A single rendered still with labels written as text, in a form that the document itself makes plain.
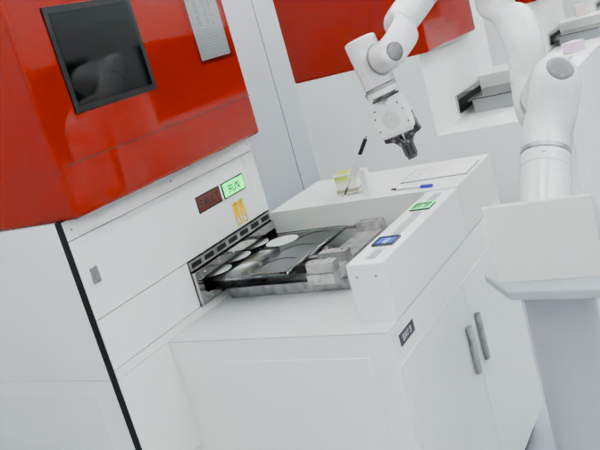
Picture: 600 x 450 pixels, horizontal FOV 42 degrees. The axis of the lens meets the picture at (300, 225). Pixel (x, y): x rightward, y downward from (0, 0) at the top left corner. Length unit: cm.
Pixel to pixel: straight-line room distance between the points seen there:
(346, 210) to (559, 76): 76
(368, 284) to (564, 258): 43
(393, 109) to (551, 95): 38
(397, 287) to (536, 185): 40
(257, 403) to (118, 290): 44
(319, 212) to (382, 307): 70
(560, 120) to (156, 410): 121
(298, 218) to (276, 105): 308
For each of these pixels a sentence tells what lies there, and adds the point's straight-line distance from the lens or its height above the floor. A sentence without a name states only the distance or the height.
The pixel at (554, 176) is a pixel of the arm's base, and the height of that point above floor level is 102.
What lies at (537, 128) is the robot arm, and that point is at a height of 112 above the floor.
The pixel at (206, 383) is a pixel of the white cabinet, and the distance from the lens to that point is 207.
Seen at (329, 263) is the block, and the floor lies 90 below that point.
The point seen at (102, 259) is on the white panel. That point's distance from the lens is 193.
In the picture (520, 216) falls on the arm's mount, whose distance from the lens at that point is 179.
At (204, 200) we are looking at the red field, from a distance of 224.
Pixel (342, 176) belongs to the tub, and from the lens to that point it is 243.
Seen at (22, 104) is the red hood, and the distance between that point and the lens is 183.
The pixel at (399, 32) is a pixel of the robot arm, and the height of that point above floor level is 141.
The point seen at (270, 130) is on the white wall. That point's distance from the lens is 536.
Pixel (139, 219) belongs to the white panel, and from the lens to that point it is 203.
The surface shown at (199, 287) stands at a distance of 217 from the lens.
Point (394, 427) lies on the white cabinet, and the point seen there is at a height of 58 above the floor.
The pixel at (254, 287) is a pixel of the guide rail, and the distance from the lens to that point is 220.
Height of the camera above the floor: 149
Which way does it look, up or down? 14 degrees down
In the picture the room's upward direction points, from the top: 16 degrees counter-clockwise
